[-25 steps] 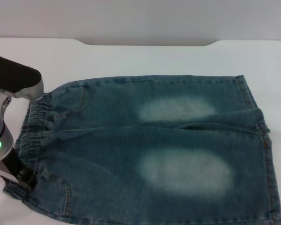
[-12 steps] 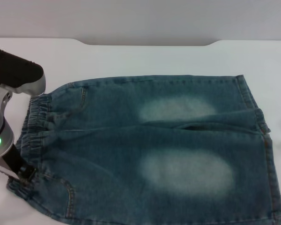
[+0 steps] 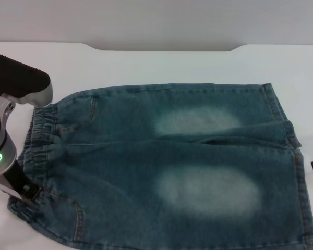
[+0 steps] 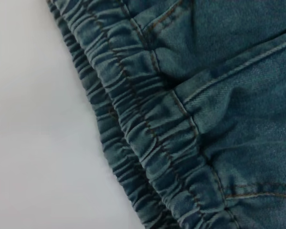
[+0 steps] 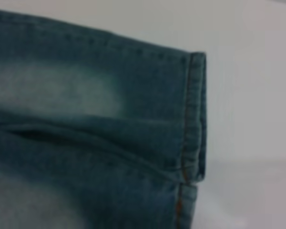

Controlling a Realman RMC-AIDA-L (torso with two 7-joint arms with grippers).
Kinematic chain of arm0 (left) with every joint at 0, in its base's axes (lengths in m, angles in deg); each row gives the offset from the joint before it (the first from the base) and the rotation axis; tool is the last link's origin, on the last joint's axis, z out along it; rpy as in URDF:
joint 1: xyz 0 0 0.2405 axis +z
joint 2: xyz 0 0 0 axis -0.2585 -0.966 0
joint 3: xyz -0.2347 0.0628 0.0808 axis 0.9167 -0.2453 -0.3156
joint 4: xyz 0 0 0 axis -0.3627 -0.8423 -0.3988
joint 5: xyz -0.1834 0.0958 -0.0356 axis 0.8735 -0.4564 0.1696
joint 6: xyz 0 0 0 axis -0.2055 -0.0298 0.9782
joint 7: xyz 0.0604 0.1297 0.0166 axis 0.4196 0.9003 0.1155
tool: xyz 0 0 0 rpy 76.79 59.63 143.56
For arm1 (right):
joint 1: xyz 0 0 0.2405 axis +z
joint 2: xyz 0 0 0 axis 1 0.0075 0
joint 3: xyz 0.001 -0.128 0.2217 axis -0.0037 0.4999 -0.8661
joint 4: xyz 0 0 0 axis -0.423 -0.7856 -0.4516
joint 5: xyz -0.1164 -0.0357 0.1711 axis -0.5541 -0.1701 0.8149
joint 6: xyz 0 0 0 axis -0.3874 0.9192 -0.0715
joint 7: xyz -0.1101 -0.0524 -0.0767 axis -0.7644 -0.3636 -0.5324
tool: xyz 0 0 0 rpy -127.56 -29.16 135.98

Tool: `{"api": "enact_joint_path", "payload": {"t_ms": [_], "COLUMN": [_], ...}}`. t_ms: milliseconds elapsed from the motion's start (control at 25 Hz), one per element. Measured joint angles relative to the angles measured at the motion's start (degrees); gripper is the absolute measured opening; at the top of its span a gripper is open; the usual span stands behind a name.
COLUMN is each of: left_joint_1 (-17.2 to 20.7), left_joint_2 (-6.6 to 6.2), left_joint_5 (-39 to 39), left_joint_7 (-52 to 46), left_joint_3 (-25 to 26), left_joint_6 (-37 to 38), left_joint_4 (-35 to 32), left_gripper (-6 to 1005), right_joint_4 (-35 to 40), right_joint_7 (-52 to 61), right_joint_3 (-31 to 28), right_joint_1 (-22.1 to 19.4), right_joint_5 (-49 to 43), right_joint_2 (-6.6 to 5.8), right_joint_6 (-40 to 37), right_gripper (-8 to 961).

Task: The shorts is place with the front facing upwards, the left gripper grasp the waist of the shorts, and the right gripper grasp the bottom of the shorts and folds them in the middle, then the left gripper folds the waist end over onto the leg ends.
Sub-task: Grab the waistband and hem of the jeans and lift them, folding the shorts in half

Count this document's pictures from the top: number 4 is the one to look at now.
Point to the blue denim shorts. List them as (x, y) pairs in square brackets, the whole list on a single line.
[(205, 119)]

